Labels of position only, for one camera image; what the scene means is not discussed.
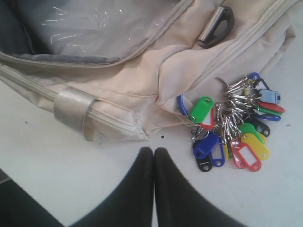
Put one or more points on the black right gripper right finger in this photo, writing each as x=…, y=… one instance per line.
x=226, y=197

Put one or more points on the beige duffel bag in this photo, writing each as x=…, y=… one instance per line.
x=202, y=42

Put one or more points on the clear plastic wrapped package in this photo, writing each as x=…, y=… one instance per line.
x=94, y=31

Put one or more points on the colourful key tag bunch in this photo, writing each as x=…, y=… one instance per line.
x=234, y=128

